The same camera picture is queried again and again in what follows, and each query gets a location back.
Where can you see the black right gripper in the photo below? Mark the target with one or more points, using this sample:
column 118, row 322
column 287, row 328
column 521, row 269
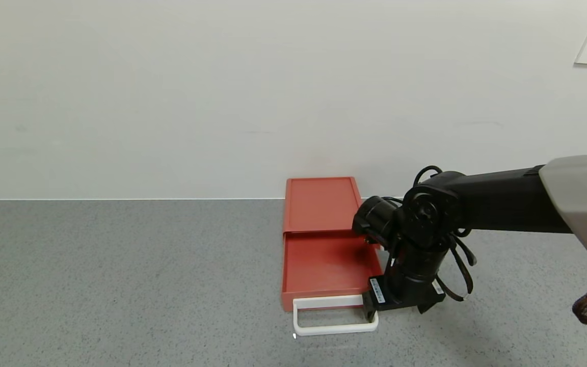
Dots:
column 386, row 296

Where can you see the right robot arm black grey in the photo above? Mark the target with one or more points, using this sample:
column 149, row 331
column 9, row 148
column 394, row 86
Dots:
column 502, row 201

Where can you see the red drawer cabinet housing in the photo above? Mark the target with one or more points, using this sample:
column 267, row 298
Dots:
column 321, row 204

